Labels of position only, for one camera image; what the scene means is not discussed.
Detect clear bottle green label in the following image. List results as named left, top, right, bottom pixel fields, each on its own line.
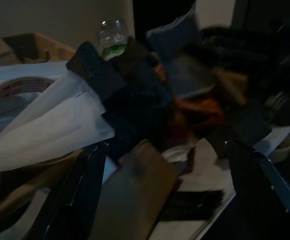
left=96, top=18, right=131, bottom=61

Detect black flat block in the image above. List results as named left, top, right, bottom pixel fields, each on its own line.
left=209, top=104, right=273, bottom=151

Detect blue grey bag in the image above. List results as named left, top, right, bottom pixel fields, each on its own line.
left=145, top=1, right=201, bottom=59

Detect white flat board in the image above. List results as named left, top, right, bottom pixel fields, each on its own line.
left=157, top=124, right=290, bottom=240

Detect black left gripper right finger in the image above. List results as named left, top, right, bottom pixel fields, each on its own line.
left=224, top=140, right=290, bottom=240

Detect open brown cardboard box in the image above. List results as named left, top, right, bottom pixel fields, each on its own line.
left=0, top=32, right=77, bottom=68

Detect small white tape roll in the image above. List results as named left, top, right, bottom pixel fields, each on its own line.
left=269, top=133, right=290, bottom=164

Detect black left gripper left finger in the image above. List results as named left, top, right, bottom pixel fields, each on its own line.
left=28, top=141, right=110, bottom=240

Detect beige crumpled item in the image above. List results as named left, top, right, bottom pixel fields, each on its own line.
left=214, top=66, right=248, bottom=104

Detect brown cardboard piece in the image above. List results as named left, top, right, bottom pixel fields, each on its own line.
left=94, top=139, right=181, bottom=240

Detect brown paper strip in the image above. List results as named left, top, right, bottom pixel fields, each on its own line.
left=0, top=149, right=81, bottom=221

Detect tape roll red print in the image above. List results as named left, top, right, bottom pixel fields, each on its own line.
left=0, top=76, right=58, bottom=144

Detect dark blue crumpled cloth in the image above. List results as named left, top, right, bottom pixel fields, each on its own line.
left=104, top=53, right=176, bottom=152

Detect black tangled straps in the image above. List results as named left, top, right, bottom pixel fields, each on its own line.
left=199, top=24, right=290, bottom=126

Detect orange crumpled item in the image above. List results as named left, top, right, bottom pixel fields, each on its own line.
left=171, top=96, right=226, bottom=131

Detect white plastic sheet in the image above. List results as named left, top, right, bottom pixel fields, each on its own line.
left=0, top=72, right=116, bottom=172

